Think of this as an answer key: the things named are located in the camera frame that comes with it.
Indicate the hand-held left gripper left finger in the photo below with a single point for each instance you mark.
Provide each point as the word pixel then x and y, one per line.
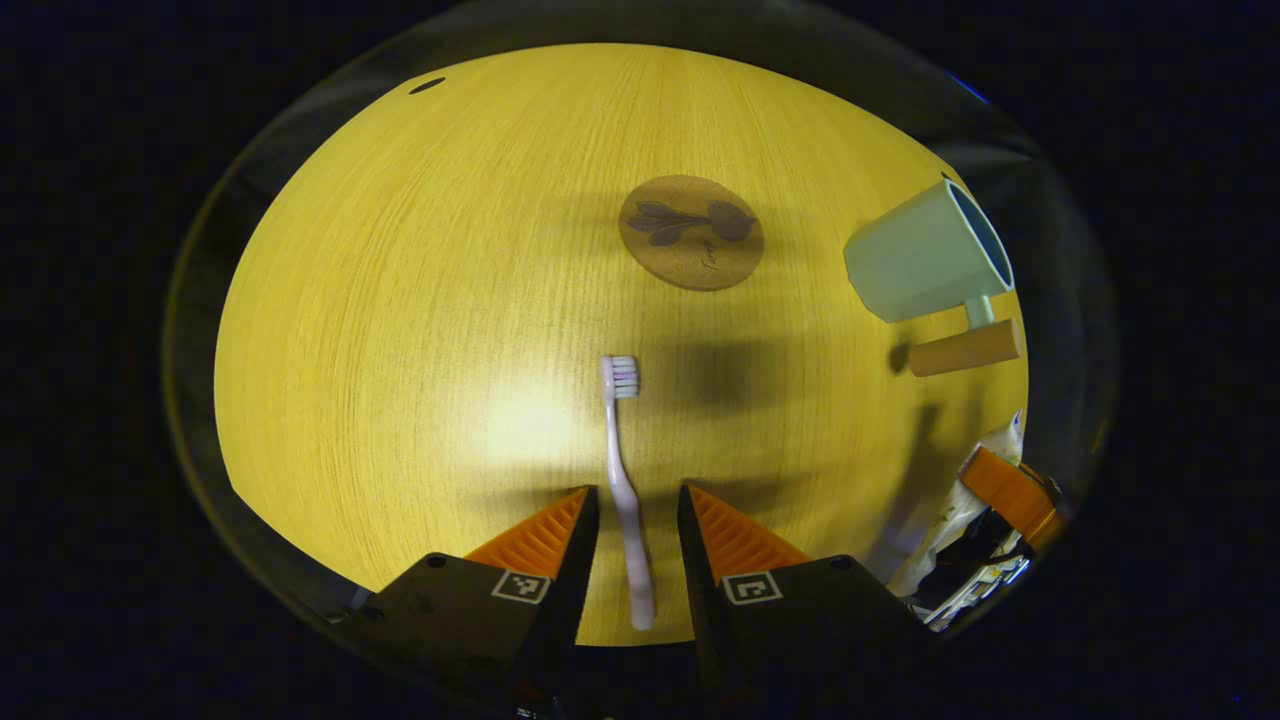
pixel 575 570

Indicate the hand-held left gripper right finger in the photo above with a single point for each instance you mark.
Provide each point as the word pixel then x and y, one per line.
pixel 697 580

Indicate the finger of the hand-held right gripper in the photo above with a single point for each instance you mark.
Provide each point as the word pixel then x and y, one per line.
pixel 1010 495

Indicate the round cork coaster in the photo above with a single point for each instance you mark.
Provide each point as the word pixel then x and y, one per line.
pixel 690 260

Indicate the white toothbrush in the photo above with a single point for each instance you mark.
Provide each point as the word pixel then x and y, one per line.
pixel 625 500

